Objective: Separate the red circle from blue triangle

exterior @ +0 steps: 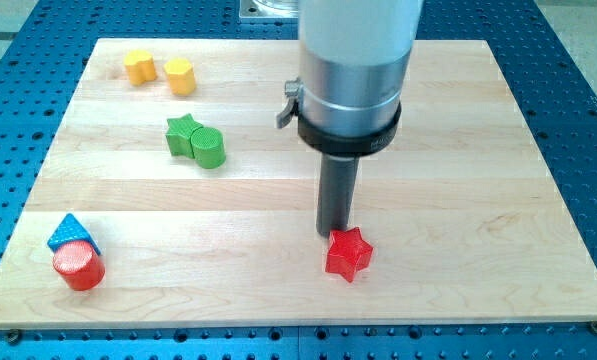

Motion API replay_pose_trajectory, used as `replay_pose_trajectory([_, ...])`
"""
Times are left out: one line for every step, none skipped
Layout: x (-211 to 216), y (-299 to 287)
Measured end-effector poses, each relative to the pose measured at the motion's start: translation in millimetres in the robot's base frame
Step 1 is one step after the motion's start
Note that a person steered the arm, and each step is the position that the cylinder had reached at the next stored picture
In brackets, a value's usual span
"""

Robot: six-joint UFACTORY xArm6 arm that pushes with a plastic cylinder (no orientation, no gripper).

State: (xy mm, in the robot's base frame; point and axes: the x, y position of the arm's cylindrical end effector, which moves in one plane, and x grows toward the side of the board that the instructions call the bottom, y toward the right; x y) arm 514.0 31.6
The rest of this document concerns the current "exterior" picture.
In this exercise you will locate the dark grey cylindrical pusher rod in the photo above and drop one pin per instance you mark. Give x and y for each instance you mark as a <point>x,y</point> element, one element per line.
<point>336,189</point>

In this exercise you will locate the black clamp ring with lever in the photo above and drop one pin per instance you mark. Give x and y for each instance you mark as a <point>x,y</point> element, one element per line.
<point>340,131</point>

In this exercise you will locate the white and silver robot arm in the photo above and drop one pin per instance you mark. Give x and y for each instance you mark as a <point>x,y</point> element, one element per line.
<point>353,57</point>

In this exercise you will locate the blue triangle block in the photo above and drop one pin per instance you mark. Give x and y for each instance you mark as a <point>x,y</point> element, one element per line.
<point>70,229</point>

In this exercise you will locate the red star block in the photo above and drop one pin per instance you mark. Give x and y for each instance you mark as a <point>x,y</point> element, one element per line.
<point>348,253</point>

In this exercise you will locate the green cylinder block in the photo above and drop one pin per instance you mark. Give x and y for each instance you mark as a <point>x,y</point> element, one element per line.
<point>208,147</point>

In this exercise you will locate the green star block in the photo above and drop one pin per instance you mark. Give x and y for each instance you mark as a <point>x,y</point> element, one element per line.
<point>178,135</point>

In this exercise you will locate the yellow hexagon block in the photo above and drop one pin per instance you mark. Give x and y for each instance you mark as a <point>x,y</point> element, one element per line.
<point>180,76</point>

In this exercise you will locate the light wooden board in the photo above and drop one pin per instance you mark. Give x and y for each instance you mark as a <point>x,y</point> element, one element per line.
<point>466,222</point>

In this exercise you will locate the yellow heart block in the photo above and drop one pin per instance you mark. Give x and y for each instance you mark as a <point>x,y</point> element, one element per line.
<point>140,67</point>

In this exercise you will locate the red cylinder block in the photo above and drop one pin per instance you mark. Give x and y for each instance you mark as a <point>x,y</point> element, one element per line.
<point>79,265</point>

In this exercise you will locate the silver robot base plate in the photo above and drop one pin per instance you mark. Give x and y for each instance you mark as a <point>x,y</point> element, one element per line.
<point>268,9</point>

